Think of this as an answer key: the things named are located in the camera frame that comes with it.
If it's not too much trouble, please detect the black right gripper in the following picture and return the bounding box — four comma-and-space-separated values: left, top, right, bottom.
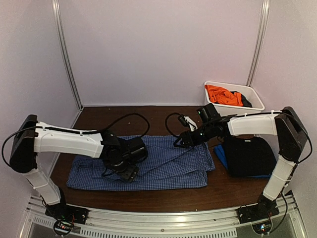
174, 123, 214, 149

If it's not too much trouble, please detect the blue checked button shirt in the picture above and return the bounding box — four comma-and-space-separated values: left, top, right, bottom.
66, 135, 215, 191

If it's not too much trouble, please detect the orange garment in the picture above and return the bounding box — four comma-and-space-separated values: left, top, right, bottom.
205, 85, 238, 106

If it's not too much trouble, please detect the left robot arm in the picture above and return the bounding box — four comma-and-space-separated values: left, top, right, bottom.
3, 115, 148, 220

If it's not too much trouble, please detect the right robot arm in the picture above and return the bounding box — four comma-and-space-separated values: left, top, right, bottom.
173, 104, 312, 219

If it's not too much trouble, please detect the white plastic laundry bin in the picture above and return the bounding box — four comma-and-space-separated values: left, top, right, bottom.
204, 81, 265, 116

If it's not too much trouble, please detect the folded blue garment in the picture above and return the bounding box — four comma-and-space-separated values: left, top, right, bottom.
213, 144, 270, 178

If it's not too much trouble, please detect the folded black garment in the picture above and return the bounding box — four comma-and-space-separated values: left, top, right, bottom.
222, 137, 277, 178

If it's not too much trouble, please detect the dark garment in bin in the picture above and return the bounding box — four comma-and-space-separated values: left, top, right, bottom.
231, 91, 253, 108

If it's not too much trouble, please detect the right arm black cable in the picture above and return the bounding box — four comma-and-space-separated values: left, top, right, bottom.
165, 113, 185, 139

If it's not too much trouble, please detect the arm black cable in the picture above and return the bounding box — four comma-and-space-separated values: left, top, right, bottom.
99, 113, 151, 139
165, 113, 185, 139

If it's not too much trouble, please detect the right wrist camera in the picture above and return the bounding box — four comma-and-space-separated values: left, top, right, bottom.
178, 115, 198, 131

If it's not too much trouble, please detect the aluminium front rail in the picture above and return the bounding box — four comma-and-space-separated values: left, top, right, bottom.
17, 194, 308, 238

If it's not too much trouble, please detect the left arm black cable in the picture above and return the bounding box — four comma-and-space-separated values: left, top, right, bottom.
99, 113, 151, 139

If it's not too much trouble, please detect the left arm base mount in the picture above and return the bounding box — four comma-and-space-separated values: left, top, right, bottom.
45, 204, 89, 236

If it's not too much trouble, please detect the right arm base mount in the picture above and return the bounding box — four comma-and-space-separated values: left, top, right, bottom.
236, 204, 279, 236

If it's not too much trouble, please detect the right aluminium corner post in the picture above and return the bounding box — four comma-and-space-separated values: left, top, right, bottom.
246, 0, 270, 87

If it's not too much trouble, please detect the aluminium corner post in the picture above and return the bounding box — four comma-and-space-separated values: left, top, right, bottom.
52, 0, 83, 110
246, 0, 270, 87

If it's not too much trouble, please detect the left aluminium corner post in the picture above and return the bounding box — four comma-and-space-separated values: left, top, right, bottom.
52, 0, 83, 110

